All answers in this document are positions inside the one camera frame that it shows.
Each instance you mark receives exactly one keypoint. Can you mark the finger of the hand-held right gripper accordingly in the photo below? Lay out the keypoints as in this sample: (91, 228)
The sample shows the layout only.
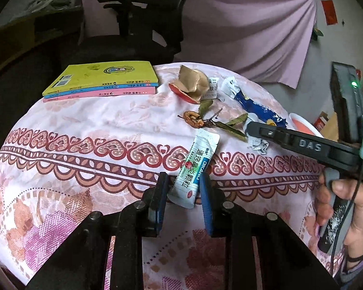
(267, 133)

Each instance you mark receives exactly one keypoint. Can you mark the blue book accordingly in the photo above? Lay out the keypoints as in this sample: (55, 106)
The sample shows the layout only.
(109, 88)

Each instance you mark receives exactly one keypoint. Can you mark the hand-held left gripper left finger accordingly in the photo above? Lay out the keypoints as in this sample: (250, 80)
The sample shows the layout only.
(161, 208)

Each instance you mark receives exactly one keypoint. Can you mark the dried orange peel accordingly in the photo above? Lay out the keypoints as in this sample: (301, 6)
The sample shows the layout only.
(193, 119)

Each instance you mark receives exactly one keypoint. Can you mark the crumpled white wrapper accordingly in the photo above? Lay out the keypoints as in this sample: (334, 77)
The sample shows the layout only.
(228, 86)

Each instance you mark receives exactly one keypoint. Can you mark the pink white plastic basin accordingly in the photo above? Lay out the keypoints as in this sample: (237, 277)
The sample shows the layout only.
(302, 125)

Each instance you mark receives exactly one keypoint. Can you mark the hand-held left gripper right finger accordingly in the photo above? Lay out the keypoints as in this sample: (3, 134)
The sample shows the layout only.
(206, 211)

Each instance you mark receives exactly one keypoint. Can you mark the green wall ornament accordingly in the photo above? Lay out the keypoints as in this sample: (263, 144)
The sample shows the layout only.
(317, 34)

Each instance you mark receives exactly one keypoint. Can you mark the stack of three books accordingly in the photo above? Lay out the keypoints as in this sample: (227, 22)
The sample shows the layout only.
(99, 74)

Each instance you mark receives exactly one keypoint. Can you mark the red wall paper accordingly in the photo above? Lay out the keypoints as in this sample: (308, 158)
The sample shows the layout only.
(329, 12)

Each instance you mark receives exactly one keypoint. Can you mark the red peel piece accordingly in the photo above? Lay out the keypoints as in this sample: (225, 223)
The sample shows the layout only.
(181, 94)

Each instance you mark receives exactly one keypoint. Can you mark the pink book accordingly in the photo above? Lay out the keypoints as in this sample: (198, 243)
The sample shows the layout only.
(109, 93)

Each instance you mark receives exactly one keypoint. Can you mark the dried leafy twig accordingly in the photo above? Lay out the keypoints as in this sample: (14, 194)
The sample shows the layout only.
(234, 121)

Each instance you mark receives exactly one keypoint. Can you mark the white printed snack wrapper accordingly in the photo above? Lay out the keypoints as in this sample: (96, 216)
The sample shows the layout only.
(211, 90)

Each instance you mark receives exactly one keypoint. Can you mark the crumpled brown paper carton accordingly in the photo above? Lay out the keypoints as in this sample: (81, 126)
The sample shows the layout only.
(190, 80)

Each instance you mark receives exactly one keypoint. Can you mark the wooden side desk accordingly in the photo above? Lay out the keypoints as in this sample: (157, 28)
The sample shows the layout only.
(18, 36)

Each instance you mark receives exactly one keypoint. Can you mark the white green medicine sachet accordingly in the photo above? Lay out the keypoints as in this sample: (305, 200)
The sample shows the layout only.
(196, 163)

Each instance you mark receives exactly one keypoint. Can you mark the pink hanging curtain cloth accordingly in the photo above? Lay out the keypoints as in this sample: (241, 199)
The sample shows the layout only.
(245, 30)

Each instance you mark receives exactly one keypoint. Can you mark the silver wrapper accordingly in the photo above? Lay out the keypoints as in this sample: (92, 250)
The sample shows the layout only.
(258, 145)

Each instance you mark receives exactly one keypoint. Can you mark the black office chair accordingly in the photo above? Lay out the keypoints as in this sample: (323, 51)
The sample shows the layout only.
(163, 12)

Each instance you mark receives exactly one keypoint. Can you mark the small red box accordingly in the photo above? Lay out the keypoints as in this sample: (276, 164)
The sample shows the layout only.
(319, 123)

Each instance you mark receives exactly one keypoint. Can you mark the blue snack wrapper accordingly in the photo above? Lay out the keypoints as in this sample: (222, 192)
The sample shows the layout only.
(254, 105)

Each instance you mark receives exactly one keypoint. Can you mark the person's right forearm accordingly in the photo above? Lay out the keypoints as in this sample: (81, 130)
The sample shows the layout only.
(360, 270)

